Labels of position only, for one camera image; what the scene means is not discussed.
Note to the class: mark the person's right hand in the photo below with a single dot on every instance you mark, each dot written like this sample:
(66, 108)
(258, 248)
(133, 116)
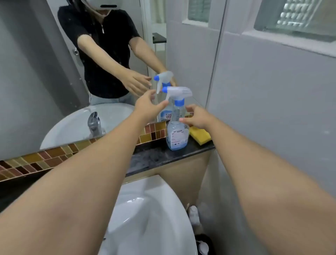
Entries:
(199, 118)

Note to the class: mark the person's left hand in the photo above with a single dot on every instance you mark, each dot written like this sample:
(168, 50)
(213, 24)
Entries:
(147, 106)

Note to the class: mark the clear hand soap bottle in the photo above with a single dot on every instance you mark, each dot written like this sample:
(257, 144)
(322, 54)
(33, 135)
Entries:
(177, 138)

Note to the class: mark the white blue spray trigger head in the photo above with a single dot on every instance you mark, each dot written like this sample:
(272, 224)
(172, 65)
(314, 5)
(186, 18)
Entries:
(178, 92)

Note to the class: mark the person's right forearm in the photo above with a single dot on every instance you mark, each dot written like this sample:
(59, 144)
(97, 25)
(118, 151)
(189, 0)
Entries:
(275, 197)

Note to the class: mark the person's left forearm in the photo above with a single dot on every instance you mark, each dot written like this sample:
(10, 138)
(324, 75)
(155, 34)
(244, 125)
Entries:
(78, 189)

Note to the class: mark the small white bottle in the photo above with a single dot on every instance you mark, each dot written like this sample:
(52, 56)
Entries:
(193, 214)

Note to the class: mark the yellow sponge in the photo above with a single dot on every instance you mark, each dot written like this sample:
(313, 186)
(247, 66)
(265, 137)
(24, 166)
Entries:
(200, 135)

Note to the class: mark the black stone ledge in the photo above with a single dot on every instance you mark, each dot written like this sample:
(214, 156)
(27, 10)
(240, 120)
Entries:
(155, 156)

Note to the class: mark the white ceramic sink basin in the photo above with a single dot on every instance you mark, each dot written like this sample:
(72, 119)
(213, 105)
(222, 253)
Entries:
(157, 223)

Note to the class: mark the brown mosaic tile strip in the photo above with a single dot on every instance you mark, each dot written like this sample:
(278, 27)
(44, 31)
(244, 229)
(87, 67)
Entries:
(31, 160)

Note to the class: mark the glass block window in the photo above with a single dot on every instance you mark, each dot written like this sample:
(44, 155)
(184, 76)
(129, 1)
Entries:
(296, 13)

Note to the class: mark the wall mirror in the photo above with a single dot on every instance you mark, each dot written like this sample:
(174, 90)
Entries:
(39, 78)

